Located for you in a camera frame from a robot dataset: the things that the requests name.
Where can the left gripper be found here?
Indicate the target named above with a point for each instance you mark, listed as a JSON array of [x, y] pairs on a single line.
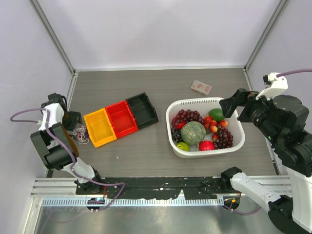
[[75, 118]]

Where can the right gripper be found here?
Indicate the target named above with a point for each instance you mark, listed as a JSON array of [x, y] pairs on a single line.
[[240, 97]]

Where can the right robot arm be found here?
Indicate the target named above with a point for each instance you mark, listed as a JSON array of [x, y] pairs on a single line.
[[281, 120]]

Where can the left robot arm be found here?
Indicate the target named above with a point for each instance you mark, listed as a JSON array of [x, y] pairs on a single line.
[[56, 147]]

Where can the green lime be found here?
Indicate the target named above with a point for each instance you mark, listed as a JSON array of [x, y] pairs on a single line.
[[217, 114]]

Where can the yellow plastic bin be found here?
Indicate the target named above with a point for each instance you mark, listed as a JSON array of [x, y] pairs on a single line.
[[99, 128]]

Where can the white plastic basket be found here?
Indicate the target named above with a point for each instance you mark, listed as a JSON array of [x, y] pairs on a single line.
[[204, 105]]

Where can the red white card box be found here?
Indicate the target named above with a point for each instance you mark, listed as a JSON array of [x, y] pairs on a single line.
[[201, 88]]

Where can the red plastic bin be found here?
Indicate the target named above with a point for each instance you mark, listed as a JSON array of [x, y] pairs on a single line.
[[121, 119]]

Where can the dark red grape bunch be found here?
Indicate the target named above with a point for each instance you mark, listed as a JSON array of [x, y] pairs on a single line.
[[185, 116]]

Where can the red apple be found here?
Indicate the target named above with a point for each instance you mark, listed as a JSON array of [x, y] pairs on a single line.
[[206, 145]]

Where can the green cantaloupe melon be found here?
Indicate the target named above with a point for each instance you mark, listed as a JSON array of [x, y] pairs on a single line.
[[193, 133]]

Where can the dark blue grape bunch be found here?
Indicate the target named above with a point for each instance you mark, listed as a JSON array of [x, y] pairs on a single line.
[[176, 135]]

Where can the small green apple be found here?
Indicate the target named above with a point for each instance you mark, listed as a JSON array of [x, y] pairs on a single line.
[[183, 146]]

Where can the black plastic bin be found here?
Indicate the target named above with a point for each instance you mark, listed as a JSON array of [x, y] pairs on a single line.
[[142, 110]]

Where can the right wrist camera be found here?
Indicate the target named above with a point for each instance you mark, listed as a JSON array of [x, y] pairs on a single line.
[[275, 86]]

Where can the slotted cable duct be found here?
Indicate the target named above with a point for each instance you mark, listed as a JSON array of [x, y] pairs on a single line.
[[93, 202]]

